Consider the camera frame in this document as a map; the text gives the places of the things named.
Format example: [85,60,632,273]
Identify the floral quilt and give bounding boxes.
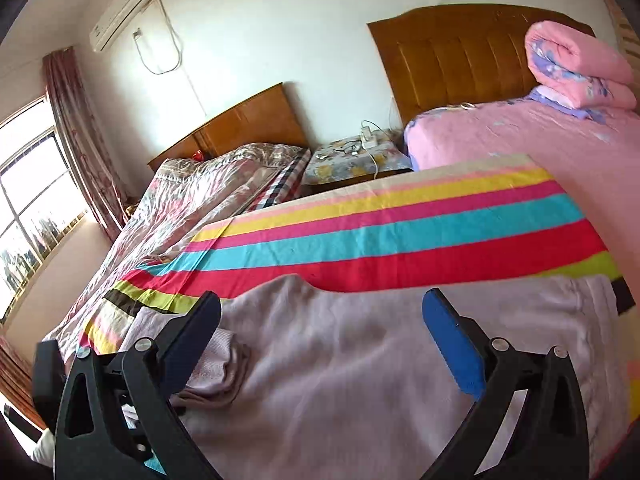
[42,142,311,351]

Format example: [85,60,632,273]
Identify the plaid bed sheet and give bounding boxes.
[245,149,312,211]

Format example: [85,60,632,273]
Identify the window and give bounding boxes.
[0,100,91,326]

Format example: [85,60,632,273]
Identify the white cable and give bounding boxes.
[360,120,397,181]

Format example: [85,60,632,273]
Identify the mauve pants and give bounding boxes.
[120,274,632,480]

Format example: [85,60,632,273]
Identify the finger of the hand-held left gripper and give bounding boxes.
[32,340,68,433]

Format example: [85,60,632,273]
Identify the pink bed sheet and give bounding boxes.
[404,100,640,281]

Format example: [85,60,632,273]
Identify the white air conditioner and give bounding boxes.
[89,0,158,52]

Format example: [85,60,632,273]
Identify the air conditioner power cable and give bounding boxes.
[132,0,206,116]

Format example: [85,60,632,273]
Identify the patterned red curtain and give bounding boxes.
[42,46,132,243]

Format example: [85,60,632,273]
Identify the padded wooden headboard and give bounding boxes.
[367,4,596,128]

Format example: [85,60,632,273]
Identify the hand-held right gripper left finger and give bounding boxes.
[54,290,223,480]

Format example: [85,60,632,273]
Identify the rolled pink quilt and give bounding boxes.
[525,21,638,110]

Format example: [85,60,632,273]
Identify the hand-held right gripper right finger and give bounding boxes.
[421,287,591,480]

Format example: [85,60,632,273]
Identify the plain wooden headboard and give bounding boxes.
[147,82,308,173]

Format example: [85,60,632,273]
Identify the purple pillow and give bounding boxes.
[529,86,617,121]

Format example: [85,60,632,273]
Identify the nightstand with floral cloth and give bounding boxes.
[302,141,413,193]

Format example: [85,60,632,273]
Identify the striped blanket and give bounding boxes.
[42,152,638,361]

